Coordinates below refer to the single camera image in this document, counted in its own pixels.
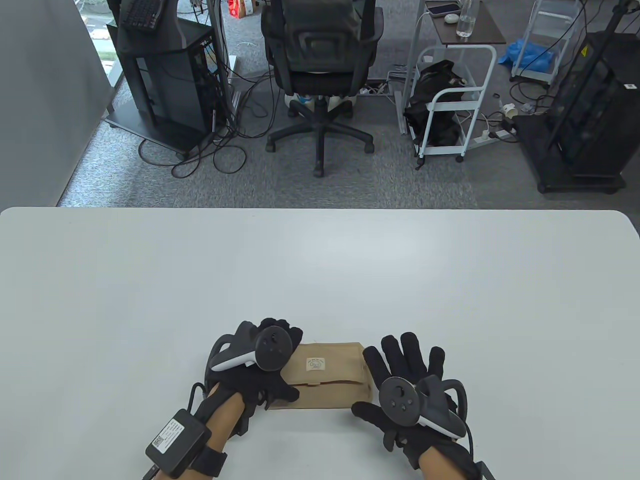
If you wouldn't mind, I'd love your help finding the person's left hand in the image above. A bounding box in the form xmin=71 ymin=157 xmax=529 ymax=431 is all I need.
xmin=207 ymin=318 xmax=304 ymax=413

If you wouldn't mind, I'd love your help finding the person's right hand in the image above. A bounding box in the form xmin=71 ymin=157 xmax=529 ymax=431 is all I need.
xmin=351 ymin=332 xmax=470 ymax=471

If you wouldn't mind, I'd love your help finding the beige fabric pencil pouch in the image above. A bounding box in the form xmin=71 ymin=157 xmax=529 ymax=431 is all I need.
xmin=280 ymin=342 xmax=375 ymax=412

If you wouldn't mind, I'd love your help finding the person's left forearm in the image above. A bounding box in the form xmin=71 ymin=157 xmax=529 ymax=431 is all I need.
xmin=202 ymin=395 xmax=247 ymax=451

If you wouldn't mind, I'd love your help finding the black VR controller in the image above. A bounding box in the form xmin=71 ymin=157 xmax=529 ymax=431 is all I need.
xmin=378 ymin=376 xmax=469 ymax=441
xmin=207 ymin=320 xmax=293 ymax=372

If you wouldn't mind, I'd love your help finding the white metal trolley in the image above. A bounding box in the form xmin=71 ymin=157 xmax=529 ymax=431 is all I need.
xmin=414 ymin=45 xmax=498 ymax=171

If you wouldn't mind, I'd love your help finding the white and blue plastic bag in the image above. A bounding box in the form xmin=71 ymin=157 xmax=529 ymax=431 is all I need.
xmin=285 ymin=92 xmax=357 ymax=117

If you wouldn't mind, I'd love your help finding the black bag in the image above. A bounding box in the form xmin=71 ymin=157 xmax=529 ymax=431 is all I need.
xmin=403 ymin=60 xmax=473 ymax=148

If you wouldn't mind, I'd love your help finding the white rolling cart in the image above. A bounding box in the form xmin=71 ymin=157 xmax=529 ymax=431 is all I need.
xmin=510 ymin=0 xmax=586 ymax=86

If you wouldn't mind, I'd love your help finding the black computer cart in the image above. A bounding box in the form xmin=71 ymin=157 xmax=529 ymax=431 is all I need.
xmin=104 ymin=0 xmax=232 ymax=161

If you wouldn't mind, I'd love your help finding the black office chair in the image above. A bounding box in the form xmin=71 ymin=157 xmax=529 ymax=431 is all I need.
xmin=261 ymin=0 xmax=386 ymax=179

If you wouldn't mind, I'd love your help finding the black equipment rack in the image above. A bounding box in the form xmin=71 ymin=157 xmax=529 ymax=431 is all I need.
xmin=515 ymin=0 xmax=640 ymax=195

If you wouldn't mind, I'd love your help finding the brown side table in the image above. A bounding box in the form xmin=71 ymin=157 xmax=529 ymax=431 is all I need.
xmin=397 ymin=0 xmax=507 ymax=136

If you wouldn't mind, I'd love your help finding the clear water bottle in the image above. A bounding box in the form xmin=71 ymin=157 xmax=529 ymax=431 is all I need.
xmin=455 ymin=0 xmax=480 ymax=39

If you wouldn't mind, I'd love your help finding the glass window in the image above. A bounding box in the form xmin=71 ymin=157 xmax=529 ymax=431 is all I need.
xmin=75 ymin=0 xmax=125 ymax=88

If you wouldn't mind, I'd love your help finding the black keyboard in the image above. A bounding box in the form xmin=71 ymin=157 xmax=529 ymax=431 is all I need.
xmin=118 ymin=0 xmax=167 ymax=35

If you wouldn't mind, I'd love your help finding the black sensor cable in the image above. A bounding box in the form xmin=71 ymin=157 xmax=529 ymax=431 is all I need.
xmin=186 ymin=382 xmax=208 ymax=414

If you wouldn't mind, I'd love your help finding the black wrist strap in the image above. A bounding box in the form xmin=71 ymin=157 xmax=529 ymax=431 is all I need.
xmin=187 ymin=446 xmax=229 ymax=479

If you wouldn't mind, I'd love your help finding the tangle of black floor cables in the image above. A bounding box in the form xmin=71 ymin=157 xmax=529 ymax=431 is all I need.
xmin=137 ymin=65 xmax=281 ymax=179

